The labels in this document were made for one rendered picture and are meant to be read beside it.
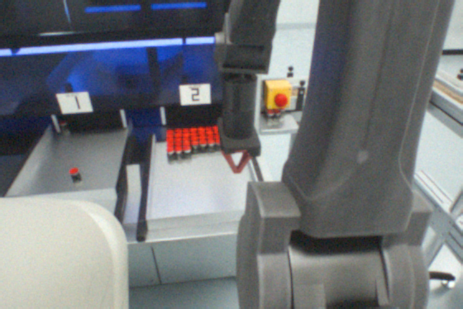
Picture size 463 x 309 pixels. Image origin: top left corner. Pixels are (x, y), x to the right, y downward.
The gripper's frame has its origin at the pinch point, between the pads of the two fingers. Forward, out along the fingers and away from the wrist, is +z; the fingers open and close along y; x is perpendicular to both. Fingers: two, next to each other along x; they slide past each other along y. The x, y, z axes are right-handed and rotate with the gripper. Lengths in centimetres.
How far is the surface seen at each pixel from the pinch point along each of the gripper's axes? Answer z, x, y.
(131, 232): 14.6, 22.9, -1.2
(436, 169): 103, -167, 103
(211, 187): 14.5, 4.5, 11.1
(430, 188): 48, -88, 34
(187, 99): 2.6, 9.0, 36.0
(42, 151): 15, 53, 33
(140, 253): 70, 33, 35
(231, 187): 14.4, -0.6, 10.4
